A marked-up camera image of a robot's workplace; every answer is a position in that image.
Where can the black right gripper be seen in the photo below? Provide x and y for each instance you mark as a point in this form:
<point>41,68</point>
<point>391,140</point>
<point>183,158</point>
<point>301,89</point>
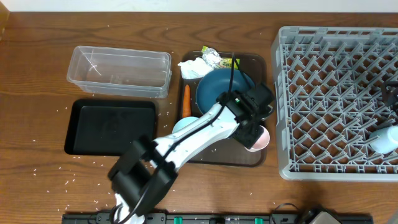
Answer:
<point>389,92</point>

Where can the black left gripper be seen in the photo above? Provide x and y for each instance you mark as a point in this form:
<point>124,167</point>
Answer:
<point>252,137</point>

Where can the pink cup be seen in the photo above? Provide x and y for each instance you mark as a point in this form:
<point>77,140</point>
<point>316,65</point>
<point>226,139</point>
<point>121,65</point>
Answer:
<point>262,142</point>

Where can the dark blue plate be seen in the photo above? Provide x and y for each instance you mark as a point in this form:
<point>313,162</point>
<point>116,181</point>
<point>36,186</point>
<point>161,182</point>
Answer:
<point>217,82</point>

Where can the foil snack wrapper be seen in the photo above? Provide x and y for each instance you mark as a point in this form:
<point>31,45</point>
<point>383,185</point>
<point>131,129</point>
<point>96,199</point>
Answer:
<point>214,59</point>

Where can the white tissue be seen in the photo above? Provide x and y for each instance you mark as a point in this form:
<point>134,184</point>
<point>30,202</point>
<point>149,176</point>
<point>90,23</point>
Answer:
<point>192,69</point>

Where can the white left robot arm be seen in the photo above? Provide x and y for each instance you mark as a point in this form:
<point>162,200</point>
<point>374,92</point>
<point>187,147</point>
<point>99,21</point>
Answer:
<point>143,175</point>

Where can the grey dishwasher rack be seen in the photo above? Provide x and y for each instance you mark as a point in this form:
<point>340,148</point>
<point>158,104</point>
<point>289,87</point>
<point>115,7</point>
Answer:
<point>329,103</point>

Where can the brown serving tray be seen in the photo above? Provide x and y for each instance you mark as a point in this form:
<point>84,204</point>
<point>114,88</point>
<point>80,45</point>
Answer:
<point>227,152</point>

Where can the orange carrot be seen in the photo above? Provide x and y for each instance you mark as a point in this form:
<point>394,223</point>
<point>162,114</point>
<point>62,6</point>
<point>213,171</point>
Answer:
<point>186,103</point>

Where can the light blue rice bowl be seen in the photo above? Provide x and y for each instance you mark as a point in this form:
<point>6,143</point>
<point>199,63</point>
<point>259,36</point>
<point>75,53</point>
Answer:
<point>183,123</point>

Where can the clear plastic bin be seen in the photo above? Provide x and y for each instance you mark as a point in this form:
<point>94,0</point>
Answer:
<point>122,72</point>

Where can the black plastic bin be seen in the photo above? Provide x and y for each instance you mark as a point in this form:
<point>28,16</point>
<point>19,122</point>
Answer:
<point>108,127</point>

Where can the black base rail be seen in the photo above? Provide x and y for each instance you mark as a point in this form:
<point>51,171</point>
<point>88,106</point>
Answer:
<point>102,217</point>

